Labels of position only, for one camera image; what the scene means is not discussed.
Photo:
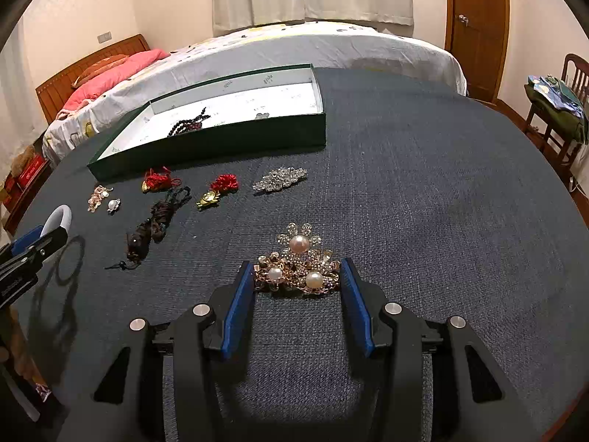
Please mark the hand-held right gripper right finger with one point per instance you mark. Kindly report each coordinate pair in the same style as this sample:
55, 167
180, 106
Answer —
358, 317

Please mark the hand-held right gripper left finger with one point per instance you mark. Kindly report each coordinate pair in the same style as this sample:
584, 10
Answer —
235, 317

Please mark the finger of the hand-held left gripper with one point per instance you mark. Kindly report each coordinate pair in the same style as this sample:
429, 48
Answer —
48, 244
27, 238

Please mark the white bangle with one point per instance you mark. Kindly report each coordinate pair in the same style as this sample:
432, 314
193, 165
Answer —
63, 214

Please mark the gold brooch ornament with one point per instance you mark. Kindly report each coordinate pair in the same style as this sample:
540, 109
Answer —
97, 198

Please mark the small silver pearl brooch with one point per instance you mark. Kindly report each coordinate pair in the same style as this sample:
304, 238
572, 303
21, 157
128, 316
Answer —
113, 205

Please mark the gold pearl flower brooch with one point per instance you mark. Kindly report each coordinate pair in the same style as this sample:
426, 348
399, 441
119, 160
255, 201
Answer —
297, 258

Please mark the red knot gold charm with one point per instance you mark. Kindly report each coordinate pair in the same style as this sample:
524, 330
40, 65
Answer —
224, 183
157, 179

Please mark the silver crystal brooch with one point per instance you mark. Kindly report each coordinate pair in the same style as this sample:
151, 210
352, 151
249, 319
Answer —
280, 178

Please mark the shallow white tray box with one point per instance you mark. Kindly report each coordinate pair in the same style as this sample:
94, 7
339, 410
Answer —
230, 147

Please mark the wooden nightstand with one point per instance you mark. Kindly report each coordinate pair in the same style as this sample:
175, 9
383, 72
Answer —
23, 198

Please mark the red box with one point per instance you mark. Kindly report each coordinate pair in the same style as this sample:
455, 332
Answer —
31, 170

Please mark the brown plush toy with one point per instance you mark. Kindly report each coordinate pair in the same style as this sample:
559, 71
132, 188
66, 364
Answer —
20, 159

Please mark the wooden headboard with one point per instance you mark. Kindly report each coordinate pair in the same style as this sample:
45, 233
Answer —
69, 71

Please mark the orange pillow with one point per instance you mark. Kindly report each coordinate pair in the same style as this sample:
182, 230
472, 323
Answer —
99, 69

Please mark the pink pillow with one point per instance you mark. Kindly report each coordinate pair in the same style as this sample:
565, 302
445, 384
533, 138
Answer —
119, 76

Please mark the bed with printed white sheet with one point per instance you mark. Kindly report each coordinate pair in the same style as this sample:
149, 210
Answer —
285, 50

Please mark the pile of clothes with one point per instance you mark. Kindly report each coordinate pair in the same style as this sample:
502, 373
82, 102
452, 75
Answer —
559, 106

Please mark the wooden door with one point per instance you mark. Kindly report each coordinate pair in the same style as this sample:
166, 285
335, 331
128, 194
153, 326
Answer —
478, 32

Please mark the wooden chair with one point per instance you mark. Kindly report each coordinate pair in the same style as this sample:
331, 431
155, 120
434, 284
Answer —
577, 66

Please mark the grey wall switch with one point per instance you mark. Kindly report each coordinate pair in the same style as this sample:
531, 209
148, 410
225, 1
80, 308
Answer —
105, 37

